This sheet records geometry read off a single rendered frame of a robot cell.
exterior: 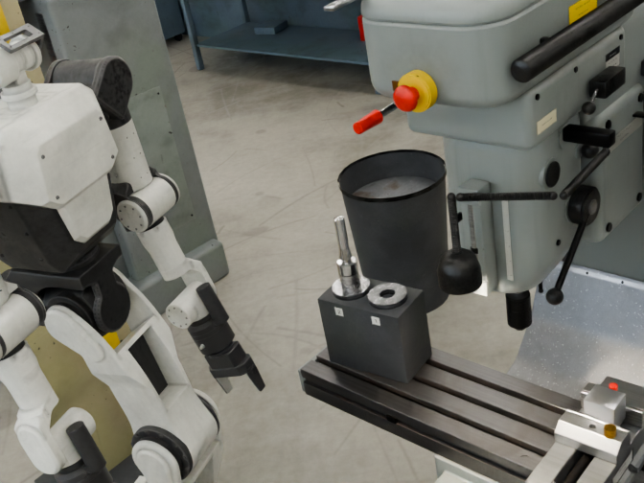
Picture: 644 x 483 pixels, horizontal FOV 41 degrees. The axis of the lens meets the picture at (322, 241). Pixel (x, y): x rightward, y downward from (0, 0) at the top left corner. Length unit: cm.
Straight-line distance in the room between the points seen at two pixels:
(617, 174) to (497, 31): 53
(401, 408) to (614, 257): 58
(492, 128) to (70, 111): 74
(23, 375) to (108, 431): 176
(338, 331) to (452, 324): 180
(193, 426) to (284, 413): 164
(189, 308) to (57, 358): 125
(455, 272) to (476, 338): 230
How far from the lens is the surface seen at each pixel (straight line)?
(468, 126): 139
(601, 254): 202
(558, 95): 139
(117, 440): 339
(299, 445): 330
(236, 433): 343
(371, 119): 135
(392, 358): 196
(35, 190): 152
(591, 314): 205
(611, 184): 164
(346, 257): 193
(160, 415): 180
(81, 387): 320
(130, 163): 180
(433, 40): 124
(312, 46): 710
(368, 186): 389
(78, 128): 158
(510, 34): 123
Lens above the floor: 220
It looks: 29 degrees down
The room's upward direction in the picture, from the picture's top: 11 degrees counter-clockwise
